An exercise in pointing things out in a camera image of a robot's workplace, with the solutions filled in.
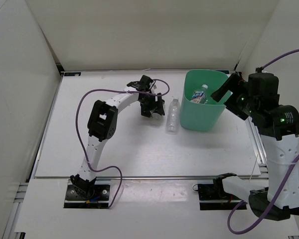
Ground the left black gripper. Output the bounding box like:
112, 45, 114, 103
138, 92, 164, 119

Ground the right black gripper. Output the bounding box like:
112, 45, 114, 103
210, 74, 258, 120

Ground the small black-cap clear bottle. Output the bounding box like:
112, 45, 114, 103
151, 112, 163, 122

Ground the blue-label clear bottle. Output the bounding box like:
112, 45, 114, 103
190, 84, 208, 104

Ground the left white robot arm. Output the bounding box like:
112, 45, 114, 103
70, 75, 165, 200

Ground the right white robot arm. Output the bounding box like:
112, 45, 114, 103
211, 73, 299, 221

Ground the green plastic bin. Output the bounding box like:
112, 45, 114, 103
180, 69, 231, 131

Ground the clear crushed plastic bottle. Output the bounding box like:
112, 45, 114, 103
165, 98, 180, 134

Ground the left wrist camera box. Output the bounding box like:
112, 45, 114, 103
137, 75, 155, 92

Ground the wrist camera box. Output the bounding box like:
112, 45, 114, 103
248, 73, 279, 98
137, 75, 155, 92

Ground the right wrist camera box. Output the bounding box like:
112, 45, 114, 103
248, 73, 279, 98

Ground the aluminium frame rail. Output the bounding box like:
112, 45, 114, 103
230, 71, 269, 175

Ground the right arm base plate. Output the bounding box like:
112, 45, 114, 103
192, 183, 241, 211

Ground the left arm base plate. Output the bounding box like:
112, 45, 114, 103
63, 181, 111, 209

